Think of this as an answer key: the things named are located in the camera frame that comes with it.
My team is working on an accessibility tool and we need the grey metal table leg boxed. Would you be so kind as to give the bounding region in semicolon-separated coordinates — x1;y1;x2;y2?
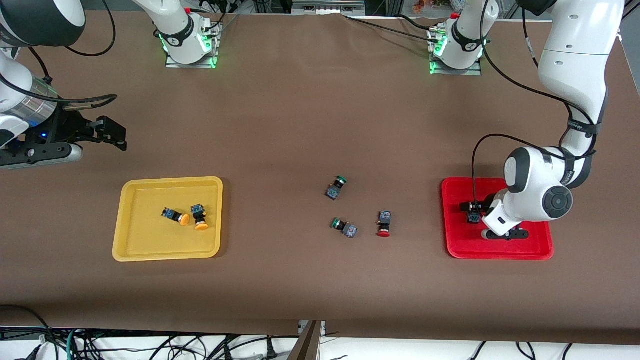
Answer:
286;320;324;360

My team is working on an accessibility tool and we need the teal floor cable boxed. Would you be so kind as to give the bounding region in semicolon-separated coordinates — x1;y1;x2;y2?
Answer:
64;328;84;360

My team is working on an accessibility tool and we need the yellow plastic tray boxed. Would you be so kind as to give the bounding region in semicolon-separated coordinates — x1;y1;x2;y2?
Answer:
111;176;224;263

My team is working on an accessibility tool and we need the green push button switch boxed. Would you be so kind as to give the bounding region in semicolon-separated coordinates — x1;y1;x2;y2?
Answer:
331;217;359;239
325;175;349;201

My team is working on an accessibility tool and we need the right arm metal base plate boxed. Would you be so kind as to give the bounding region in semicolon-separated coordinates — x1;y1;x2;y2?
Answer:
164;22;221;70

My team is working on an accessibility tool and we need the grey metal rail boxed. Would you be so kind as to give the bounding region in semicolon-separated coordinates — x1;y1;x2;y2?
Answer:
291;0;366;15

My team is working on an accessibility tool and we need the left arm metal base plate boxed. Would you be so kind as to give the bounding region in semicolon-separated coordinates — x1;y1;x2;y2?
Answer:
429;27;483;77

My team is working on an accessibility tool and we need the yellow push button switch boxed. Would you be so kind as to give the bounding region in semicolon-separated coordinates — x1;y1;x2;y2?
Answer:
190;203;210;232
161;207;191;227

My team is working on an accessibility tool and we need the black cable on table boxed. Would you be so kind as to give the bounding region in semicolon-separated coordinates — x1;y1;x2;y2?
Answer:
344;14;442;45

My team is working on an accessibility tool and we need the brown table cover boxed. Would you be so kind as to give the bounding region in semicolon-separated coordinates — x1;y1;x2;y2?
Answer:
0;12;640;346

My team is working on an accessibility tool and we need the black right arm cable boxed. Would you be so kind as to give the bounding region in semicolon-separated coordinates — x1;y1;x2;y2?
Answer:
0;0;119;114

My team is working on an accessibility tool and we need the red plastic tray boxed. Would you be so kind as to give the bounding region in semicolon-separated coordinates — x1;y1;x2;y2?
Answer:
440;177;555;261

